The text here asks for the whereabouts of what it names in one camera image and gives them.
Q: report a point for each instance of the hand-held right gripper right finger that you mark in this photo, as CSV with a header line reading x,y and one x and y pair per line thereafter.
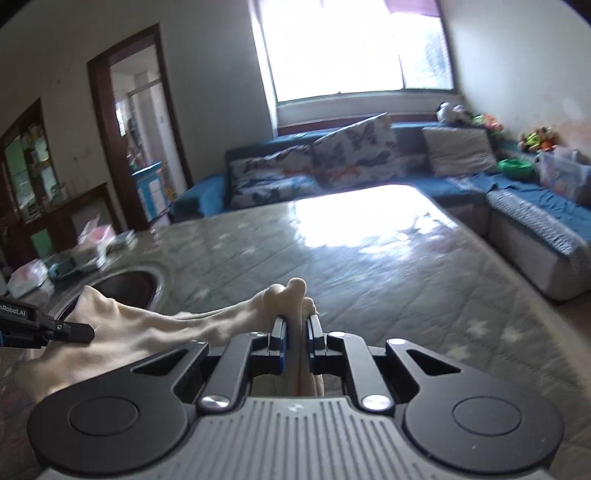
x,y
316,346

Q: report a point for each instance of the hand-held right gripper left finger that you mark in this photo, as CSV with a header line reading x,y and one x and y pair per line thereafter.
x,y
278,346

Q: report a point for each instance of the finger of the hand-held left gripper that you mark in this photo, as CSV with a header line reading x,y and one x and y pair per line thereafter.
x,y
74,332

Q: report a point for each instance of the cream garment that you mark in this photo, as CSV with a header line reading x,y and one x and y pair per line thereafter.
x,y
138,332

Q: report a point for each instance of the white plastic bag package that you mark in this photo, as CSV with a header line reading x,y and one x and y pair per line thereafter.
x,y
27,277

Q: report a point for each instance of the round black induction cooktop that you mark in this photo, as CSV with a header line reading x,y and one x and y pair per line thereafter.
x,y
129,288

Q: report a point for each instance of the white flat box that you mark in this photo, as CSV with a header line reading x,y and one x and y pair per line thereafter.
x,y
92,262

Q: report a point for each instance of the pink white tissue pack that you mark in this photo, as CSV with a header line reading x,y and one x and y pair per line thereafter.
x,y
97,237

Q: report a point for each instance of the green packet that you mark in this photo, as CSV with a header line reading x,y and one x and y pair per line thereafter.
x,y
122,240

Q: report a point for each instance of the dark wooden sideboard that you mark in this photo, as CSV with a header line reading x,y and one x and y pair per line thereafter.
x,y
69,207

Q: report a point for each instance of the blue cardboard box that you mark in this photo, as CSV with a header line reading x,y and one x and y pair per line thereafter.
x,y
147,191

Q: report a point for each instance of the wooden glass-door bookshelf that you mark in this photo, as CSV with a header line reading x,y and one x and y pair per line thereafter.
x,y
27,161

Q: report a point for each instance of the blue sofa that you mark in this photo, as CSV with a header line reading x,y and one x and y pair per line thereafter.
x,y
198,198

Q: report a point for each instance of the butterfly print pillow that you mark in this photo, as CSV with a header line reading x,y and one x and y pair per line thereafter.
x,y
355,152
272,177

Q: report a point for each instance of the grey pillow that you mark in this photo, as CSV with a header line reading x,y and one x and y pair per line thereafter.
x,y
457,150

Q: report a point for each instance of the grey patterned sofa throw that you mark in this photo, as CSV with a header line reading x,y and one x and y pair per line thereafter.
x,y
531,217

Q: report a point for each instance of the green bowl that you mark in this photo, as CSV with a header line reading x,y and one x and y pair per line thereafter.
x,y
515,167

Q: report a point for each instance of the panda plush toy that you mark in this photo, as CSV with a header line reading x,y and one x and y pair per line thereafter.
x,y
450,113

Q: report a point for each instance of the colourful plush toy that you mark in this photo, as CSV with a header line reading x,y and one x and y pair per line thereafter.
x,y
487,122

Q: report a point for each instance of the clear plastic storage box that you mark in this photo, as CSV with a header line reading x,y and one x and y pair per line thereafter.
x,y
563,175

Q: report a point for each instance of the window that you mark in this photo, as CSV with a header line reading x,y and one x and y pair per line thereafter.
x,y
346,46

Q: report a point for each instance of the green and brown plush toys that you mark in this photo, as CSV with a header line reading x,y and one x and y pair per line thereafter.
x,y
535,138

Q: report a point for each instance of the purple curtain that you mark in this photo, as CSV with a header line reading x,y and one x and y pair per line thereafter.
x,y
411,5

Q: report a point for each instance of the dark wooden door frame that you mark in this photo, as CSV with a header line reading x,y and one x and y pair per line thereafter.
x,y
104,138

